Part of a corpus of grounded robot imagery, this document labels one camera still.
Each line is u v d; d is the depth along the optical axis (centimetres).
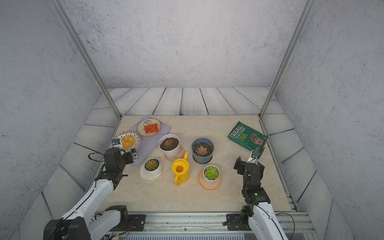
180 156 97
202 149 89
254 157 68
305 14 73
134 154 79
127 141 101
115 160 65
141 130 111
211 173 79
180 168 81
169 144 92
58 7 70
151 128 110
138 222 73
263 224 49
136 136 105
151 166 85
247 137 104
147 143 107
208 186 85
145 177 89
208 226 73
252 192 58
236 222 73
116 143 73
